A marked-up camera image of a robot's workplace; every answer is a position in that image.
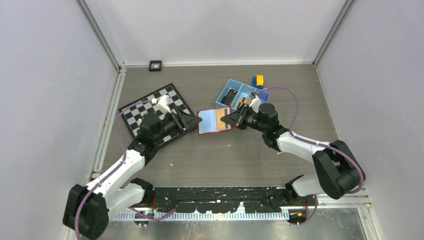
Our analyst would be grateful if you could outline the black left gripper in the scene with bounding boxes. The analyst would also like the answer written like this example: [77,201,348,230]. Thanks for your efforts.
[153,106,202,143]

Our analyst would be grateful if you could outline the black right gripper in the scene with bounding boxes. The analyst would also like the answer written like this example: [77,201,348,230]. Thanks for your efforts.
[221,103,268,133]

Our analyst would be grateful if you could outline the orange card with black stripe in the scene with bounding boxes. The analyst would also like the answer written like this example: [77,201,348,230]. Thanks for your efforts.
[215,107,233,132]

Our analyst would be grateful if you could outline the red leather card holder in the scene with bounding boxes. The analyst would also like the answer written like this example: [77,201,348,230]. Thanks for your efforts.
[197,106,233,135]

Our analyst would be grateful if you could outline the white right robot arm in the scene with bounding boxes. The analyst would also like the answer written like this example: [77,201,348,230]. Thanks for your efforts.
[221,103,366,205]

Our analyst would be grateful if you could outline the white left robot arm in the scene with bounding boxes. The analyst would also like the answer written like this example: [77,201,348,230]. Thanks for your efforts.
[62,109,202,240]

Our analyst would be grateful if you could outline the orange card in drawer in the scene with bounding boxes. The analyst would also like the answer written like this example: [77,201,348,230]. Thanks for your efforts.
[236,97,251,109]

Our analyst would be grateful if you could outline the black card in drawer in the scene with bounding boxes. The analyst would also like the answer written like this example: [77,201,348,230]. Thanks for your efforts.
[221,88,238,106]

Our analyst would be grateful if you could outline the light blue left drawer box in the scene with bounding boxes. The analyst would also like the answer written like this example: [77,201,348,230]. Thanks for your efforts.
[215,79,242,110]

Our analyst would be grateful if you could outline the light blue drawer box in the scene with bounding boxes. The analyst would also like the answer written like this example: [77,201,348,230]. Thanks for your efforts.
[230,83,257,111]
[215,79,242,110]

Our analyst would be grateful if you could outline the light blue middle drawer box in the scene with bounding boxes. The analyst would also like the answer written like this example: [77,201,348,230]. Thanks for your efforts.
[230,83,257,111]

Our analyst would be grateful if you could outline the purple drawer box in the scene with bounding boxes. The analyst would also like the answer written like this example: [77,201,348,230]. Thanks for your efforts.
[256,89,271,105]

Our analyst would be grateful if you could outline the blue orange toy block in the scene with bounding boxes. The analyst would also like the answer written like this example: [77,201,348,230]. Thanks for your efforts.
[252,74,265,90]

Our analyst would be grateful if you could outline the black white chessboard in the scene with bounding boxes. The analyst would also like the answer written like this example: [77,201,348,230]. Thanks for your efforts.
[119,83,199,148]

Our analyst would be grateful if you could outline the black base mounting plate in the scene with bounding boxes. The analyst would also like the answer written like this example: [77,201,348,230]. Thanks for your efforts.
[130,177,318,214]

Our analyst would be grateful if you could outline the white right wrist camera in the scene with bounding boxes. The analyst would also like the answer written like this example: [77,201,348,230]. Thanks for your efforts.
[249,91,262,113]

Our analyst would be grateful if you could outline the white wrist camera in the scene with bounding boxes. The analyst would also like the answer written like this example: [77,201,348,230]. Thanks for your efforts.
[150,94,172,114]
[249,91,262,113]

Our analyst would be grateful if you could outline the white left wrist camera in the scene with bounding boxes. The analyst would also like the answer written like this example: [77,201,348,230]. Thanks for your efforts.
[150,94,172,114]

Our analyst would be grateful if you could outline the black square wall socket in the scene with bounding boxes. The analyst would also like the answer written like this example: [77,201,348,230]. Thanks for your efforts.
[148,60,163,72]

